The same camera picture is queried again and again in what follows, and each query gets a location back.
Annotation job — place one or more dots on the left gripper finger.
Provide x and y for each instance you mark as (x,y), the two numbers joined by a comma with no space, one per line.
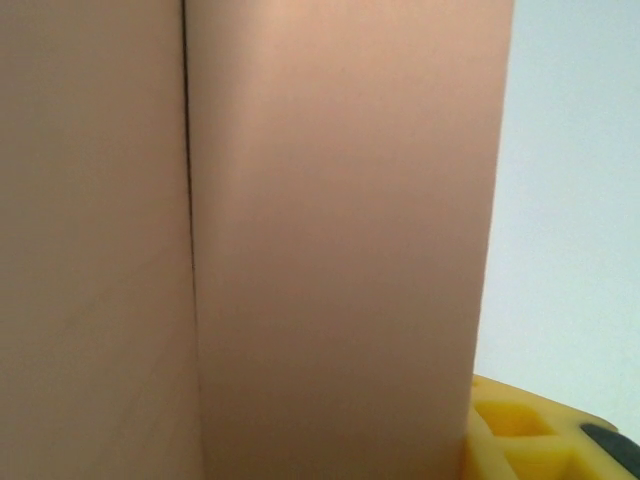
(540,440)

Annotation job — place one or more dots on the brown cardboard box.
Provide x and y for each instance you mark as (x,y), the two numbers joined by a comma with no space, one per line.
(250,240)

